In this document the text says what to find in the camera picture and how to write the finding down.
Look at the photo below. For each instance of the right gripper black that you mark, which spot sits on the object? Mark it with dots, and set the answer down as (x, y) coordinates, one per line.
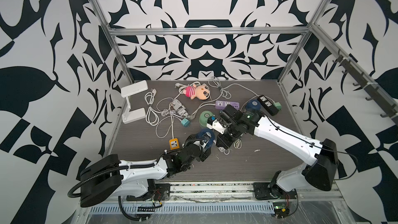
(222, 141)

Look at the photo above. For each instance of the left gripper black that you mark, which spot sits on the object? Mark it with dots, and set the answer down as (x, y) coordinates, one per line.
(203, 156)

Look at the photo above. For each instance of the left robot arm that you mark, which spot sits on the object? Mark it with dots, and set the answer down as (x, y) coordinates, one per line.
(113, 177)

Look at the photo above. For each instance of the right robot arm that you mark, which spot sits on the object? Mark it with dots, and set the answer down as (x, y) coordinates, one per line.
(319, 158)

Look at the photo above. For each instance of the orange power strip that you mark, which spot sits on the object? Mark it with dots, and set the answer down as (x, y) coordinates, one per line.
(174, 144)

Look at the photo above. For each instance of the purple power strip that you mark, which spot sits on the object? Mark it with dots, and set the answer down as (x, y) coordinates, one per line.
(220, 105)

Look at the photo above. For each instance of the black power strip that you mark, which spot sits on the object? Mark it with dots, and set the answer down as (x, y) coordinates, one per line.
(267, 105)

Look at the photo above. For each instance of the teal adapter on table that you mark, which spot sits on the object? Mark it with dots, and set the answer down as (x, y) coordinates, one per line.
(185, 122)

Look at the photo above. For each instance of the green adapter on black strip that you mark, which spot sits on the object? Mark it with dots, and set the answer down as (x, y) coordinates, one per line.
(278, 105)

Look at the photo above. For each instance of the plush doll pink shirt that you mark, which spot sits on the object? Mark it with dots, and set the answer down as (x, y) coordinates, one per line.
(201, 92)

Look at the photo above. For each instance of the white desk lamp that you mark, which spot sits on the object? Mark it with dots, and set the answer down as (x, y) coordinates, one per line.
(133, 112)

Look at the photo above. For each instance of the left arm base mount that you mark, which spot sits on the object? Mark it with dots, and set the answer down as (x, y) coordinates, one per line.
(156, 192)

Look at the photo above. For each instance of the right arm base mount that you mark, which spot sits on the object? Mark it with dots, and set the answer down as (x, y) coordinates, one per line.
(266, 191)

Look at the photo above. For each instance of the wall hook rack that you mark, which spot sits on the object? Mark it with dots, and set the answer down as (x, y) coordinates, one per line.
(364, 81)

